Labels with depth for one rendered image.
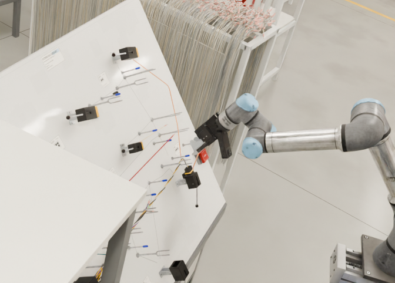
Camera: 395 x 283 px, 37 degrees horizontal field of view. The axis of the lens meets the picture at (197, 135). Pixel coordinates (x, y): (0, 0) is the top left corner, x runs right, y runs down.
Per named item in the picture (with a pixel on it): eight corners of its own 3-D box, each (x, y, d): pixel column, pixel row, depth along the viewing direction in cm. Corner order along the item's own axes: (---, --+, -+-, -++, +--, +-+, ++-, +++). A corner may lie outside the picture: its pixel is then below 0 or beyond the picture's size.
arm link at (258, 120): (260, 151, 220) (239, 131, 218) (265, 136, 229) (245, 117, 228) (274, 140, 216) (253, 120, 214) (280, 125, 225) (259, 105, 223)
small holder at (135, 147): (110, 147, 210) (126, 144, 206) (125, 142, 217) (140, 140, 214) (113, 159, 210) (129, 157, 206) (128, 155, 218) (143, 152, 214)
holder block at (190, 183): (188, 189, 239) (196, 188, 237) (184, 177, 238) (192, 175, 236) (193, 185, 243) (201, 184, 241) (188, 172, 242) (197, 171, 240)
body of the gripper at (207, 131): (200, 126, 237) (220, 109, 230) (214, 142, 237) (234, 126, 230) (192, 132, 230) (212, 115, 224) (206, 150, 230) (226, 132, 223)
